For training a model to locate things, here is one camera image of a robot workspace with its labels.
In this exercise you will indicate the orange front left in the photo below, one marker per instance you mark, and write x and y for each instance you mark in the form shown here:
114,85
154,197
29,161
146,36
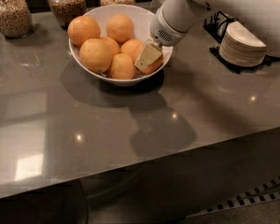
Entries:
96,55

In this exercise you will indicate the orange front right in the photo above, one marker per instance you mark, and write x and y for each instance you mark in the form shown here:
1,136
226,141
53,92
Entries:
153,67

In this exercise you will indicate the orange front middle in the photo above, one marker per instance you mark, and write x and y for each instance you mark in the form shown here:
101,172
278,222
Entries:
122,67

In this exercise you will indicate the orange back left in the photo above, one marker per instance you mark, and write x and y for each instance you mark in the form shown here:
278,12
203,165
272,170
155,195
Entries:
83,28

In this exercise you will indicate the stack of white plates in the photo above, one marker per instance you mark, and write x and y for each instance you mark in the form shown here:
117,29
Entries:
240,47

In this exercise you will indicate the black wire rack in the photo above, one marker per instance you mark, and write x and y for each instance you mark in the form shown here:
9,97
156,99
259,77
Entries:
216,26

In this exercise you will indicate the glass jar of grains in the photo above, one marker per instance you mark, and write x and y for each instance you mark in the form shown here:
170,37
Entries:
66,10
15,18

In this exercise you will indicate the orange back middle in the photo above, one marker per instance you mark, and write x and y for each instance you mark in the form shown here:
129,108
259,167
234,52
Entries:
120,28

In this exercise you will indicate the glass jar of grains middle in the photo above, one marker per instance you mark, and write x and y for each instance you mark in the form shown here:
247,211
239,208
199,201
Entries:
66,10

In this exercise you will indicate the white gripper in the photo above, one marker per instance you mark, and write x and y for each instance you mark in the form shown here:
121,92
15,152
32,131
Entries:
164,29

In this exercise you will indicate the orange centre right small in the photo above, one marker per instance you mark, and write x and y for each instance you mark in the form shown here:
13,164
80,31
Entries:
132,47

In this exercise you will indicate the glass jar of grains left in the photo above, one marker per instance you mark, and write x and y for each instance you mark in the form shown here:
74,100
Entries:
15,18

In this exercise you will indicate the white ceramic bowl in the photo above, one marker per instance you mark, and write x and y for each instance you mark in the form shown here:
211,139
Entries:
142,19

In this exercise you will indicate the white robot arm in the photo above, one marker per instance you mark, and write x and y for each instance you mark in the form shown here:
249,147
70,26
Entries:
260,17

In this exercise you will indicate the orange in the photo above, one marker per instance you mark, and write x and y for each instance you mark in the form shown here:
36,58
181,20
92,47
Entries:
153,67
83,28
120,28
122,67
96,55

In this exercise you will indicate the black white striped floor tape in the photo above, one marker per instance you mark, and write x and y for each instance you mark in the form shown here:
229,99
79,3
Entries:
264,193

